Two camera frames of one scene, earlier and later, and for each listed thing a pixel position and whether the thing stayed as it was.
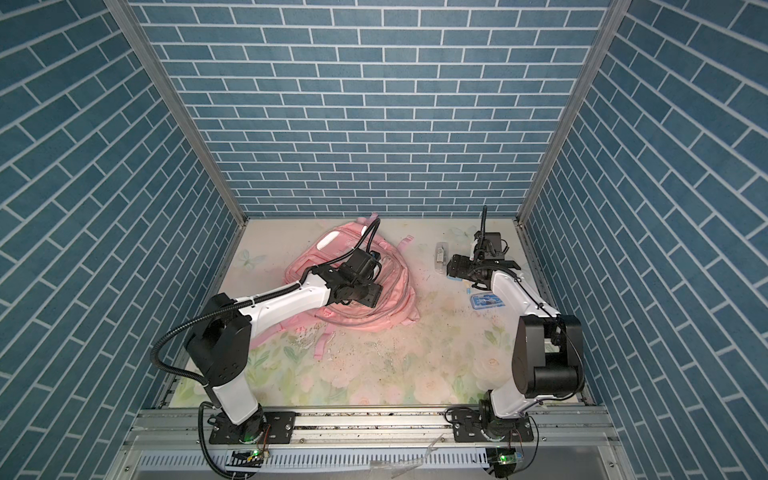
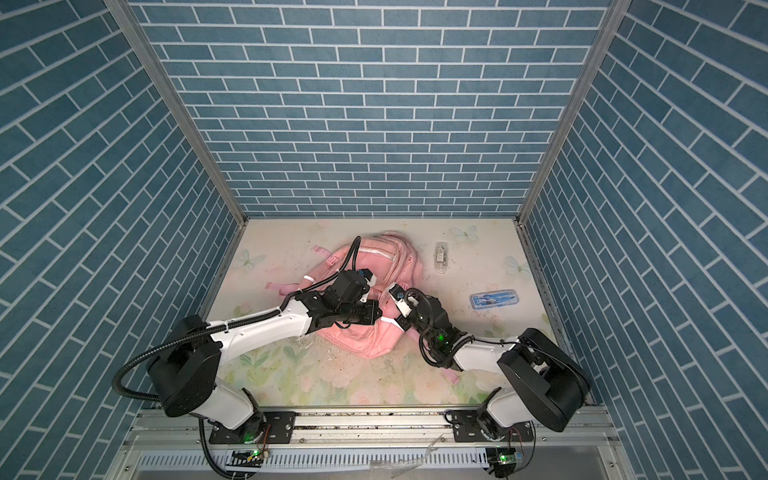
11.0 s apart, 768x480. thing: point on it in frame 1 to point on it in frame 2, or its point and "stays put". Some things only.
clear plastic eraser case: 441,255 stays put
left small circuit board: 252,458 stays put
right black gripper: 458,267 to 426,298
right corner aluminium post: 613,16 stays put
